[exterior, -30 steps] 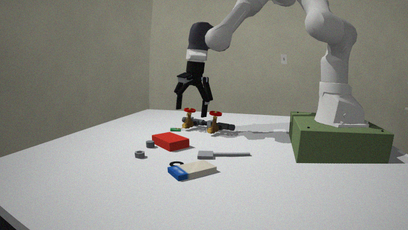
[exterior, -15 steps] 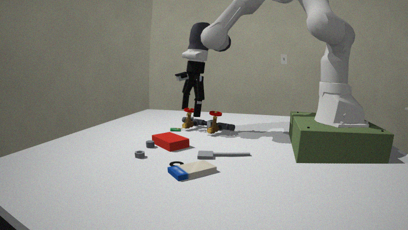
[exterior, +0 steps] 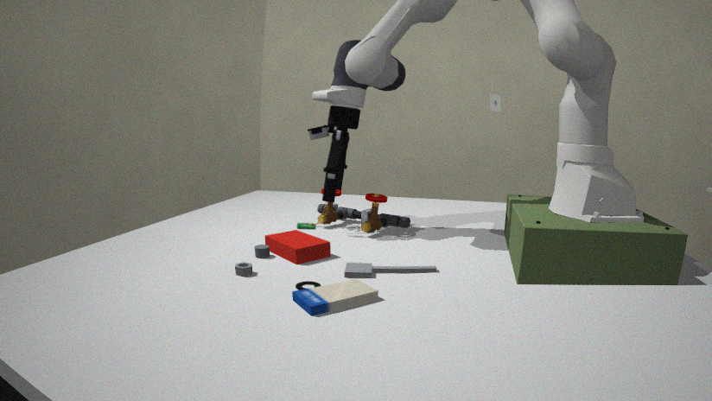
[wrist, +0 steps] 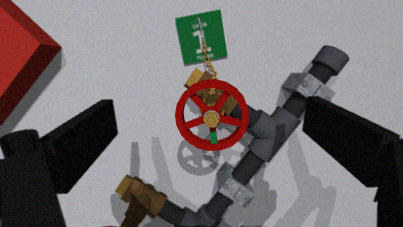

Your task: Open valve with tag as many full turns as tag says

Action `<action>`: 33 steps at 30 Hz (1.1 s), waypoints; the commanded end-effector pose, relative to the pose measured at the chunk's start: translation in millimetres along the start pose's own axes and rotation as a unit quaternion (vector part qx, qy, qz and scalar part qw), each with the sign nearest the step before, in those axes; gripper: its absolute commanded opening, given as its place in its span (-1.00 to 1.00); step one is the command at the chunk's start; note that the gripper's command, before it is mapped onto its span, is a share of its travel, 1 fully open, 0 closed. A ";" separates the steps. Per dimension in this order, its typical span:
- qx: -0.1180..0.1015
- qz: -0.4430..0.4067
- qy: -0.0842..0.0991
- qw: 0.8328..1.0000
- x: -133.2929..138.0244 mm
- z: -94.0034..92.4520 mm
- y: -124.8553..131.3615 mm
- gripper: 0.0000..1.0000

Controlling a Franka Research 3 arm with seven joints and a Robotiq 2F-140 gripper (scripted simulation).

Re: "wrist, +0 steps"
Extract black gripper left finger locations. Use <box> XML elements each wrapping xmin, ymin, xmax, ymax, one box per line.
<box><xmin>0</xmin><ymin>100</ymin><xmax>118</xmax><ymax>227</ymax></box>

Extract red flat rectangular block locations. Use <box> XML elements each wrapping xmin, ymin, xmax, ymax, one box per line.
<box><xmin>0</xmin><ymin>0</ymin><xmax>62</xmax><ymax>125</ymax></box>

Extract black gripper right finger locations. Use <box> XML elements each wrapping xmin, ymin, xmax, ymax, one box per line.
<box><xmin>302</xmin><ymin>96</ymin><xmax>403</xmax><ymax>227</ymax></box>

